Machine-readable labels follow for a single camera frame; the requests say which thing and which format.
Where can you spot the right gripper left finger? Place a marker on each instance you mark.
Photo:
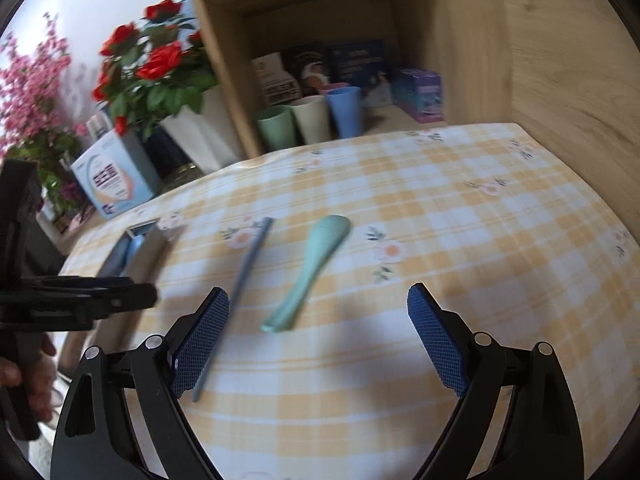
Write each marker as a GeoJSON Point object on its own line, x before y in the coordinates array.
{"type": "Point", "coordinates": [95, 438]}

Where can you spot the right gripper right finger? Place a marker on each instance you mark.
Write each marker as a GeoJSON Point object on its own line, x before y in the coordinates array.
{"type": "Point", "coordinates": [540, 437]}

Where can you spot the mint green plastic spoon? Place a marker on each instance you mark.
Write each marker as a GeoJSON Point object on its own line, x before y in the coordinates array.
{"type": "Point", "coordinates": [324, 238]}

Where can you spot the person's left hand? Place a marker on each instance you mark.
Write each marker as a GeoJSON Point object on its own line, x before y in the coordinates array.
{"type": "Point", "coordinates": [38, 379]}

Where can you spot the stainless steel utensil tray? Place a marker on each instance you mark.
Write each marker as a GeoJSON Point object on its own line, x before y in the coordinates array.
{"type": "Point", "coordinates": [138, 254]}

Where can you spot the light blue probiotic box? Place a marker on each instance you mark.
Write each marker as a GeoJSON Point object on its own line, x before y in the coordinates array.
{"type": "Point", "coordinates": [116, 174]}

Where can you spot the pink blossom plant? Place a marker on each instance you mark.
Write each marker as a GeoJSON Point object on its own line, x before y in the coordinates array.
{"type": "Point", "coordinates": [32, 127]}

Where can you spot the gold round tin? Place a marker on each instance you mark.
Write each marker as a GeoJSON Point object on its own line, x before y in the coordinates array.
{"type": "Point", "coordinates": [182, 175]}

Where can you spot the yellow checked tablecloth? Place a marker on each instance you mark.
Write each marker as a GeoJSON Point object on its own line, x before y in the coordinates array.
{"type": "Point", "coordinates": [496, 227]}

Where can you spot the white flower pot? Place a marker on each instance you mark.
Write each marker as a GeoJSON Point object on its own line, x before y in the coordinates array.
{"type": "Point", "coordinates": [208, 138]}

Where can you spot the red rose bouquet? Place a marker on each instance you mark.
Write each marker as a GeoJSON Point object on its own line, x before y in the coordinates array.
{"type": "Point", "coordinates": [153, 68]}

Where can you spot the green plastic cup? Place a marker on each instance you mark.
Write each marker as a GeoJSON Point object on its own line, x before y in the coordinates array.
{"type": "Point", "coordinates": [277, 127]}

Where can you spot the beige plastic cup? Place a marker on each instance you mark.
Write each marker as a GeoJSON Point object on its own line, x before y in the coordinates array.
{"type": "Point", "coordinates": [312, 117]}

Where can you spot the blue plastic cup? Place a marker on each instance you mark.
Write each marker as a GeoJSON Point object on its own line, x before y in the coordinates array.
{"type": "Point", "coordinates": [346, 107]}

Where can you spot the purple box on shelf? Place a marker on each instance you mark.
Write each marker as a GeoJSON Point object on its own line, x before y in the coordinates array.
{"type": "Point", "coordinates": [418, 93]}

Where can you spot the wooden shelf unit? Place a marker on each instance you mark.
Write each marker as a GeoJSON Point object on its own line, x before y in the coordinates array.
{"type": "Point", "coordinates": [567, 71]}

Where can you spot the dark printed box on shelf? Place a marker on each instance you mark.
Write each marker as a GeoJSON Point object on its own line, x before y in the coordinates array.
{"type": "Point", "coordinates": [364, 65]}

